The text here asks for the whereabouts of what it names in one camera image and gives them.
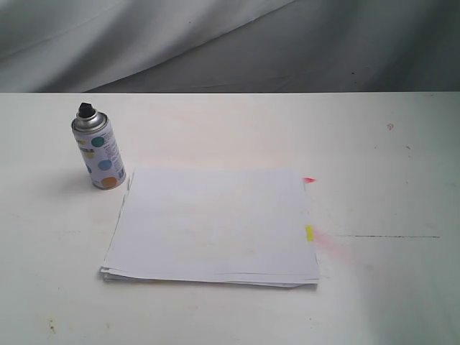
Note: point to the white dotted spray can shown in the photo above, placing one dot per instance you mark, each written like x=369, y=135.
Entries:
x=95, y=138

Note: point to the white paper stack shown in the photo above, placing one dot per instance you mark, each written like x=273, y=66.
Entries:
x=208, y=225

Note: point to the yellow tape piece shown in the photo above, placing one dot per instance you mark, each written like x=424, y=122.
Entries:
x=309, y=233

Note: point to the white backdrop cloth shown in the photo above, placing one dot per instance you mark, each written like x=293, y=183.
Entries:
x=229, y=46

